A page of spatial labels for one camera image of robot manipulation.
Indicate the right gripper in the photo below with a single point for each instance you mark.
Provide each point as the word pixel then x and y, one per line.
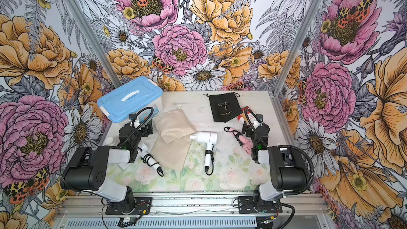
pixel 251 131

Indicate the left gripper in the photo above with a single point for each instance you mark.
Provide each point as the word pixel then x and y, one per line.
pixel 143 126

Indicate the beige cloth bag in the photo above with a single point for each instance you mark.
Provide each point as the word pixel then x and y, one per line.
pixel 173 125
pixel 171 155

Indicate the white hair dryer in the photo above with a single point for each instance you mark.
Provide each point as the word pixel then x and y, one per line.
pixel 210 139
pixel 148 159

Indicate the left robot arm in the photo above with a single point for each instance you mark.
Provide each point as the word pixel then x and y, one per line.
pixel 87 171

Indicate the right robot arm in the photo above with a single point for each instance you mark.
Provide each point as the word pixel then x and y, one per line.
pixel 291 172

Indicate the pink hair dryer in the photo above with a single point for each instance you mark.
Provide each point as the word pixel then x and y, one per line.
pixel 245 143

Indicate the black hair dryer pouch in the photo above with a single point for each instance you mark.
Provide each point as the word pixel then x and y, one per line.
pixel 225 106

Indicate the red white bandage box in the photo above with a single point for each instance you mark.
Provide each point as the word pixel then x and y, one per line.
pixel 246 116

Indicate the blue lidded storage box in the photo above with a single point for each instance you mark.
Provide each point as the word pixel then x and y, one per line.
pixel 130 98

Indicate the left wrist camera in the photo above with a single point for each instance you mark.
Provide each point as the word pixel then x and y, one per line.
pixel 134 120

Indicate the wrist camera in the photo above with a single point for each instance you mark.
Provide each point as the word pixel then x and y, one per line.
pixel 257 120
pixel 134 120

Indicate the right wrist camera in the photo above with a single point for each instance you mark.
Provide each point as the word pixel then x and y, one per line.
pixel 257 120

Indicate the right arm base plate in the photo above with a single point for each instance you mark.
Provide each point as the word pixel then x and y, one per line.
pixel 254 205

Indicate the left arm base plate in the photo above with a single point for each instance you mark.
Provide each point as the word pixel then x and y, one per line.
pixel 137 206

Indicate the aluminium front rail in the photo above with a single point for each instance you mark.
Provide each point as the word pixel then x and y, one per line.
pixel 196 211

